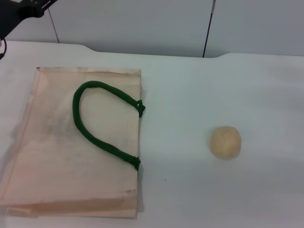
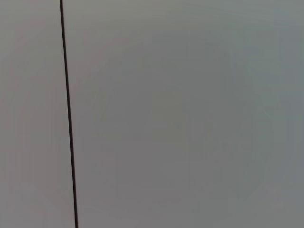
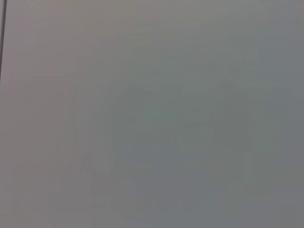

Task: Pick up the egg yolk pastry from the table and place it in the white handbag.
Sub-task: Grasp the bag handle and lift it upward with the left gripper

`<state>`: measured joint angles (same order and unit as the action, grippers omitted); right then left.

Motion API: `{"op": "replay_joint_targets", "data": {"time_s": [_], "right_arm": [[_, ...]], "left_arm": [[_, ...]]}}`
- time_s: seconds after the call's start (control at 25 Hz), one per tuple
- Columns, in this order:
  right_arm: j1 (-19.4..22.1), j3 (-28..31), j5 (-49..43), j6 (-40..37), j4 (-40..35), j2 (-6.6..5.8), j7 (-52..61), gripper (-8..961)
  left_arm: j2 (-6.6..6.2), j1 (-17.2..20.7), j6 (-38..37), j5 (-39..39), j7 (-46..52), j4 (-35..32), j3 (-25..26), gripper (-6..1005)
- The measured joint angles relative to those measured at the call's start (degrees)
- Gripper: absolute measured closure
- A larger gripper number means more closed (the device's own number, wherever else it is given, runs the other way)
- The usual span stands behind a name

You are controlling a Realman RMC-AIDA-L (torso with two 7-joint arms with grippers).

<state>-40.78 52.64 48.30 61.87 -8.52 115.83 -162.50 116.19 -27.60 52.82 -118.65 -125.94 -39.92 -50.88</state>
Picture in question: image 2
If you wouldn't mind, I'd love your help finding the thin black cable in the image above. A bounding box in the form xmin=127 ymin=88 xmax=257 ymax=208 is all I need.
xmin=59 ymin=0 xmax=80 ymax=228

